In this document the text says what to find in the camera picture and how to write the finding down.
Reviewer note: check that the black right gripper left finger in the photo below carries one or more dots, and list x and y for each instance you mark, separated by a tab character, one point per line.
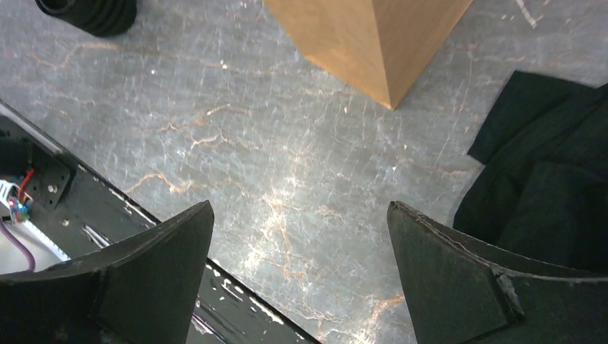
139	290

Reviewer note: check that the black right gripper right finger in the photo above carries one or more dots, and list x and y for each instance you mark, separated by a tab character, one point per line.
460	289

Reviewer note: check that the black cloth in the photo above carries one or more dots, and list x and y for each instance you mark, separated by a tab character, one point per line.
542	192

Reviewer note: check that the brown paper bag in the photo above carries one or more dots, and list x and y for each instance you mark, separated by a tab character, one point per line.
378	47

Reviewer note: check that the stack of black lids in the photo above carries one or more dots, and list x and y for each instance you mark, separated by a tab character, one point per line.
100	18

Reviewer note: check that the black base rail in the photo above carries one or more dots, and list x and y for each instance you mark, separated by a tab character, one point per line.
54	208

